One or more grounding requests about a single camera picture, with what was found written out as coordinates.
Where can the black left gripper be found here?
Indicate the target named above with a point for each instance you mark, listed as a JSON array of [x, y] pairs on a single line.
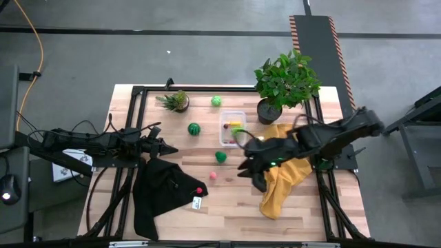
[[151, 144]]

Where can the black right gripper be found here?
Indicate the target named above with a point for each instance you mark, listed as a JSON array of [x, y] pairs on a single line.
[[275, 151]]

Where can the striped green watermelon toy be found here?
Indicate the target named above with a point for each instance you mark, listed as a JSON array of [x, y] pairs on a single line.
[[194, 129]]

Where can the pink peach toy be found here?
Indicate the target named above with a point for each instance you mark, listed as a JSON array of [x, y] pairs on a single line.
[[213, 175]]

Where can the lime green fruit toy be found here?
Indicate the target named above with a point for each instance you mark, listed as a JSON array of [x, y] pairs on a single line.
[[236, 130]]

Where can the small yellow produce toy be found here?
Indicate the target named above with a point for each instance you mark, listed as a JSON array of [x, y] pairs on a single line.
[[235, 123]]

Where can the light green cabbage toy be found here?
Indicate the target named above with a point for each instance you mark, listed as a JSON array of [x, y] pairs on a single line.
[[216, 101]]

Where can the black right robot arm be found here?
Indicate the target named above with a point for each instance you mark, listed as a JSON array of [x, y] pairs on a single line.
[[344, 134]]

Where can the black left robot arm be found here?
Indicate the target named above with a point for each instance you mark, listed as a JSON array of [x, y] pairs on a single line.
[[103, 141]]

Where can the clear plastic tupperware container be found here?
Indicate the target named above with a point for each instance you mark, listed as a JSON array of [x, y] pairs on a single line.
[[227, 115]]

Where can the yellow cloth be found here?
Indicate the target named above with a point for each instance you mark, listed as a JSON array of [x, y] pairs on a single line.
[[275, 199]]

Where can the dark green bell pepper toy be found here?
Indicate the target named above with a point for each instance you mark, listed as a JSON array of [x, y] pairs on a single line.
[[220, 157]]

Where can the black cloth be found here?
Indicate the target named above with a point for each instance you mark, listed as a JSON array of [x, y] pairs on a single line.
[[162, 193]]

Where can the small potted succulent plant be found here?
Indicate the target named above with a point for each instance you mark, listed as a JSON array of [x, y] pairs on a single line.
[[179, 101]]

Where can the white paper tag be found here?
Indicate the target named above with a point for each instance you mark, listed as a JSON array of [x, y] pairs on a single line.
[[197, 203]]

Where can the leafy plant in black pot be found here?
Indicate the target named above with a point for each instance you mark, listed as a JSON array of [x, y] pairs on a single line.
[[286, 82]]

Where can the white printed box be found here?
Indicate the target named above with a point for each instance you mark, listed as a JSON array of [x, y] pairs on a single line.
[[63, 170]]

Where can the black striped-edge floor mat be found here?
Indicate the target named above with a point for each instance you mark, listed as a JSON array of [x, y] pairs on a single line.
[[317, 38]]

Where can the black mouse with light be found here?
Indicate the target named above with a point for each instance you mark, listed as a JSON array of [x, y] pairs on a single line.
[[8, 187]]

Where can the black metal stand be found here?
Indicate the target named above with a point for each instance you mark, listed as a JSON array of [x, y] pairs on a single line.
[[417, 151]]

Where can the gray side desk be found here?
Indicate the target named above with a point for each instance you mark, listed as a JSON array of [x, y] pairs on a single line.
[[7, 103]]

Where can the black metal table frame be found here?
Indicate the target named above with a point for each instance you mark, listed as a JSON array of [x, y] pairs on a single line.
[[206, 88]]

